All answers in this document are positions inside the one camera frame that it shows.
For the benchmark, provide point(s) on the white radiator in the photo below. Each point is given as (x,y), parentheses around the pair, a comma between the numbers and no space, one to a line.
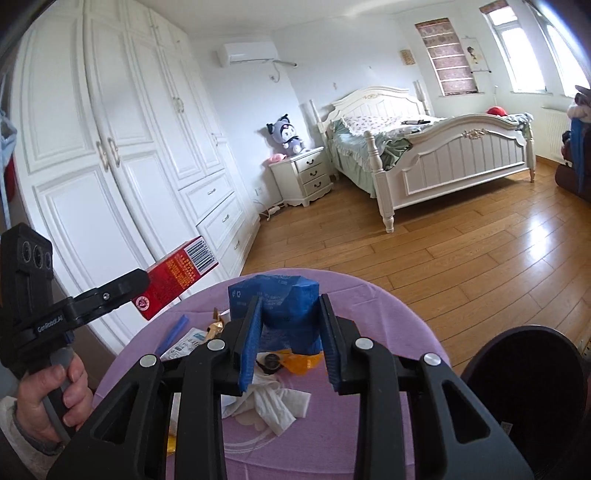
(556,134)

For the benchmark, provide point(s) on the green floral bedding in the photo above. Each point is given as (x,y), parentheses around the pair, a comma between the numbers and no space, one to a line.
(351,152)

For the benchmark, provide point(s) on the red cardboard box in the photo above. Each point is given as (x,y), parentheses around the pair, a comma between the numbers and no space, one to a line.
(178,277)

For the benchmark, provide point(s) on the patterned window blind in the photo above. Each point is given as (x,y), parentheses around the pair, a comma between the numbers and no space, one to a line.
(445,57)

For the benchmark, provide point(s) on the blue plastic strip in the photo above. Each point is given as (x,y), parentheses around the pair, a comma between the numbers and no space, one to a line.
(175,334)

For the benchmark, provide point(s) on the pink soft toy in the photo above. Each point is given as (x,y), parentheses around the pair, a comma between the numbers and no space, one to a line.
(278,159)

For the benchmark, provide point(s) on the small wall picture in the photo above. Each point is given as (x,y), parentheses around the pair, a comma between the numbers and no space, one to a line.
(406,57)

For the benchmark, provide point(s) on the white printed packet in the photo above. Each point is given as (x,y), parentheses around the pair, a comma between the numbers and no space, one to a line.
(189,344)

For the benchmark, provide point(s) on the red hat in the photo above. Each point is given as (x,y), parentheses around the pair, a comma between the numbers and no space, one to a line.
(497,111)

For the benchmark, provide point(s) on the white air conditioner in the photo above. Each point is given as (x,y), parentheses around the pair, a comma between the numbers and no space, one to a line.
(247,51)

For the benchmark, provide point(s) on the white wooden bed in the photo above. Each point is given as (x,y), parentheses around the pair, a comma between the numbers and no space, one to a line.
(461,157)

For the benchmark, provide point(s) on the black round lid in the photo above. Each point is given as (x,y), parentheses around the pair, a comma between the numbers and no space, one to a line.
(268,364)

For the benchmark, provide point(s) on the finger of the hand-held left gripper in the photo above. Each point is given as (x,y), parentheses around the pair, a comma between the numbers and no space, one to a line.
(115,290)

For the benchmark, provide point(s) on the white crumpled tissue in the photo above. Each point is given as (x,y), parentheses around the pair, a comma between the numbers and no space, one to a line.
(272,406)

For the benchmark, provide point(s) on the white wardrobe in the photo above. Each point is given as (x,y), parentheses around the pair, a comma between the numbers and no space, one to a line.
(115,92)

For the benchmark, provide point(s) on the orange wrapper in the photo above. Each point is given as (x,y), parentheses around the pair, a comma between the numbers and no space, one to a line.
(300,364)

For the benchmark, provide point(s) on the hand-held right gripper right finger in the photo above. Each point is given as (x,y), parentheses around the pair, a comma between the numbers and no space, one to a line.
(330,350)

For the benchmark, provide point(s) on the person's left forearm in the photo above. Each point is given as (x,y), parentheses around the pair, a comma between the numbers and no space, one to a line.
(18,447)

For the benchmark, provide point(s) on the person's left hand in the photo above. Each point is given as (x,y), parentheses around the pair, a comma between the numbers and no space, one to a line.
(78,397)

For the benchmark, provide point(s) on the blue packet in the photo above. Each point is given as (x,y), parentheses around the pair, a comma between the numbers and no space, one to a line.
(286,309)

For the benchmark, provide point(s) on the light blue hanging cloth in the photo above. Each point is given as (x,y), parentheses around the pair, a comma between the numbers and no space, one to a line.
(7,138)

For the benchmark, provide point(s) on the gold foil wrapper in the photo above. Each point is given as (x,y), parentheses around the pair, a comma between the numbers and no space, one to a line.
(214,328)

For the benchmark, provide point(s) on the yellow wrapper piece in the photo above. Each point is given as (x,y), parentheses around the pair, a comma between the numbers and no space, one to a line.
(171,443)

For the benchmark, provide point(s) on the white window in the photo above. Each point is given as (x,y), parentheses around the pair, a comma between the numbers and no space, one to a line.
(517,50)

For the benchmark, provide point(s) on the purple tablecloth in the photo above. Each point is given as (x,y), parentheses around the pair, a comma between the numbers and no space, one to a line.
(374,300)

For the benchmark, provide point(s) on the purple plush toy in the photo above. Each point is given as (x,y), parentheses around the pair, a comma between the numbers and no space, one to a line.
(287,136)

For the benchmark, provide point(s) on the wall scroll painting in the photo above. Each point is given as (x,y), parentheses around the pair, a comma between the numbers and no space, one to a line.
(475,55)

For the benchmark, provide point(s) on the black trash bin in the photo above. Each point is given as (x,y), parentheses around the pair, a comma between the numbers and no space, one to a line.
(531,378)

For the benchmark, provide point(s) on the white power strip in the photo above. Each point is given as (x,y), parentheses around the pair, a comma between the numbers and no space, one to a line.
(271,211)

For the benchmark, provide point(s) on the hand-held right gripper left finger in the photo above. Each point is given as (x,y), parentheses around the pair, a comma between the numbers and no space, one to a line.
(249,344)

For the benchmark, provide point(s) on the pile of clothes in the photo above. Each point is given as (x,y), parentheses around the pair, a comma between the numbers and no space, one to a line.
(579,152)

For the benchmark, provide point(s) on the white nightstand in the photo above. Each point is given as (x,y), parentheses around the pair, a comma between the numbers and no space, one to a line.
(304,177)

